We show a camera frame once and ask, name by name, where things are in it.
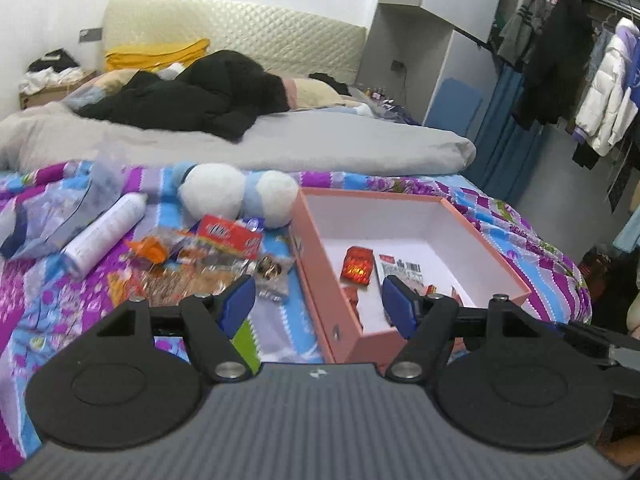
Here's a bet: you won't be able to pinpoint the orange snack packet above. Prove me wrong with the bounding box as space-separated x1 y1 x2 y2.
125 237 168 265

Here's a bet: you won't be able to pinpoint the cardboard box with clothes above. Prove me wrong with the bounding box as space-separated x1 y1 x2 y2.
19 70 98 110

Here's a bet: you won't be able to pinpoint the yellow blanket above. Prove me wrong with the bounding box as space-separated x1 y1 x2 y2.
104 38 211 73

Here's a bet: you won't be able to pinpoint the clear packet of brown snack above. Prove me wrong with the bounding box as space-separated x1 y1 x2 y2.
107 260 201 307

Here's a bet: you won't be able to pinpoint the blue and beige patterned quilt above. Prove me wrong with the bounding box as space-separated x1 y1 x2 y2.
60 67 191 113

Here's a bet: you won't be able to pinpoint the white puffer jacket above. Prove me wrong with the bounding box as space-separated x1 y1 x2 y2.
574 17 640 158

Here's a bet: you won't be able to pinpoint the purple printed bedsheet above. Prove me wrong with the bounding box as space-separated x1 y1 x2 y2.
0 160 593 461

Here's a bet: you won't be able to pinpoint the white label snack packet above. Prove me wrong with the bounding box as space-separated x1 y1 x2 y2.
376 254 426 286

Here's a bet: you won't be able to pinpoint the white clothes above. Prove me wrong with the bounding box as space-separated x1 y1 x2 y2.
20 66 83 95

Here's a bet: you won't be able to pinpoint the beige pillow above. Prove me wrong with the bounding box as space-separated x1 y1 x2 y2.
282 77 341 111

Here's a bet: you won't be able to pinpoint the grey duvet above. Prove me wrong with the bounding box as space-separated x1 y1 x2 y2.
0 102 477 176

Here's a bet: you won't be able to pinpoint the white spray can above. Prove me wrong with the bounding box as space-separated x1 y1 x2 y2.
61 192 148 277

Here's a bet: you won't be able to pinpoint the grey wardrobe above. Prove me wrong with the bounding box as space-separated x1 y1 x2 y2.
356 0 511 136

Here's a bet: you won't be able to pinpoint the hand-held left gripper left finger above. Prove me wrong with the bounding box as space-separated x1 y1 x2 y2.
95 275 258 384

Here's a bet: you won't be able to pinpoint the blue curtain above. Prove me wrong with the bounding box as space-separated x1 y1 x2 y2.
462 65 546 206

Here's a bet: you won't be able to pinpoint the blue board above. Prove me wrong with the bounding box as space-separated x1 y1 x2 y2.
424 77 483 138

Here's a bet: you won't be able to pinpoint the black coat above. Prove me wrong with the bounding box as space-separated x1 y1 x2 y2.
77 50 291 142

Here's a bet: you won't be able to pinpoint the black jacket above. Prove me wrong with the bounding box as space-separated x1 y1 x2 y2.
512 0 598 131

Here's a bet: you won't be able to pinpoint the clear plastic bag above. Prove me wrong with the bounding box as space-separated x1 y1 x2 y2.
0 155 126 261

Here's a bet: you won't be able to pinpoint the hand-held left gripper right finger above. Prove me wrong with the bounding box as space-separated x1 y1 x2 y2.
381 274 556 384

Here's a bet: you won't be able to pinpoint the grey striped jacket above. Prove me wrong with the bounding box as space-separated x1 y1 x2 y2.
497 0 551 68

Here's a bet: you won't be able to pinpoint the cream padded headboard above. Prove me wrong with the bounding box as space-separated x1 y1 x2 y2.
102 0 367 103

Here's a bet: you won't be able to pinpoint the dark patterned cloth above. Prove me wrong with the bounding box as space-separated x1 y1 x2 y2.
372 97 423 126

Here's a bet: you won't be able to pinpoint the clear packet of dark snack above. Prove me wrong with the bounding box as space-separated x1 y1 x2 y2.
255 255 296 301

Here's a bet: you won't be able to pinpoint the white and blue plush toy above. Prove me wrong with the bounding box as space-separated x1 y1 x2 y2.
170 161 301 231

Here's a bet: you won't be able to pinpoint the red foil snack packet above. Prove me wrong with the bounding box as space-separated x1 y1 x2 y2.
340 246 375 287

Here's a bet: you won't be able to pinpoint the pink cardboard box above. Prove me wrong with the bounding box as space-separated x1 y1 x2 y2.
290 187 532 365

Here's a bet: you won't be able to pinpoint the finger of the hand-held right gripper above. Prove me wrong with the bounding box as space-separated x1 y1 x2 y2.
555 321 616 361

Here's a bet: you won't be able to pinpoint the red and white snack packet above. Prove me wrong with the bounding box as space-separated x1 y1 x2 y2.
195 214 264 256

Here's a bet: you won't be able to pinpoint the dark clothes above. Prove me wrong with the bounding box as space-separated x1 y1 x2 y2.
27 49 81 73

